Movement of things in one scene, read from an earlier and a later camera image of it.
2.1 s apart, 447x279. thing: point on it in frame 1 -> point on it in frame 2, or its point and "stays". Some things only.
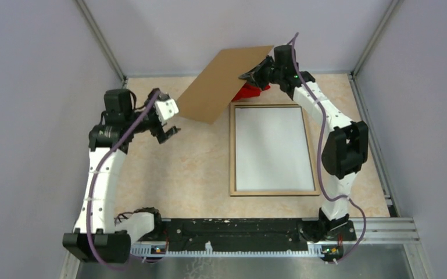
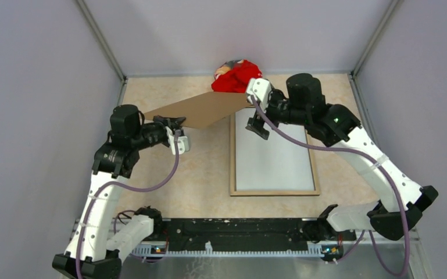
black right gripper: (251, 75) -> (256, 124)
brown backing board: (207, 93) -> (204, 110)
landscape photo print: (272, 153) stays
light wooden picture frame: (233, 192) stays
